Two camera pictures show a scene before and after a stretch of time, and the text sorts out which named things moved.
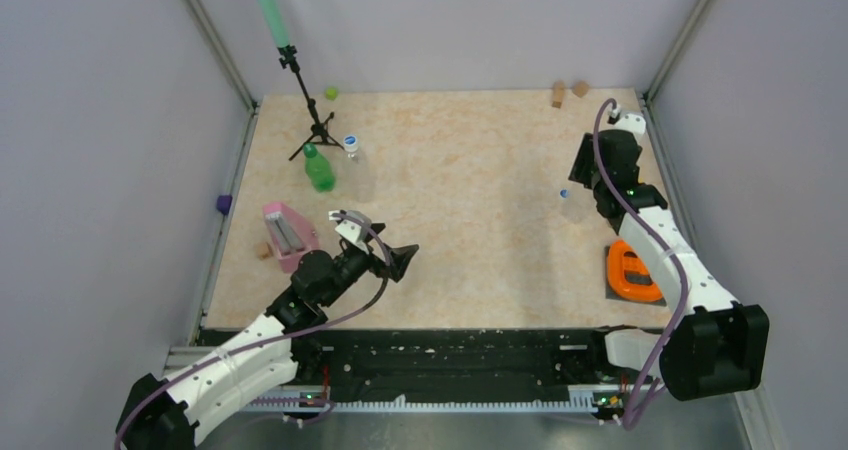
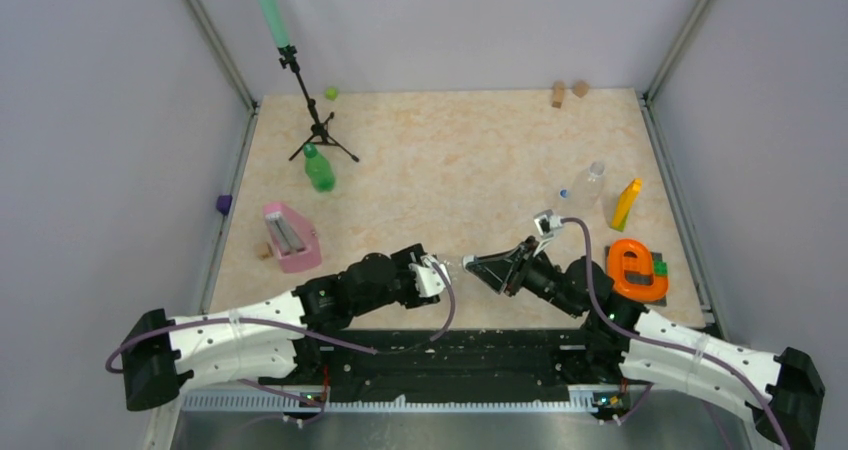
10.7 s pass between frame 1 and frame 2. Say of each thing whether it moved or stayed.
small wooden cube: stayed
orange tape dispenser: stayed
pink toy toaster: stayed
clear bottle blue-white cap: moved
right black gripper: moved
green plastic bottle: stayed
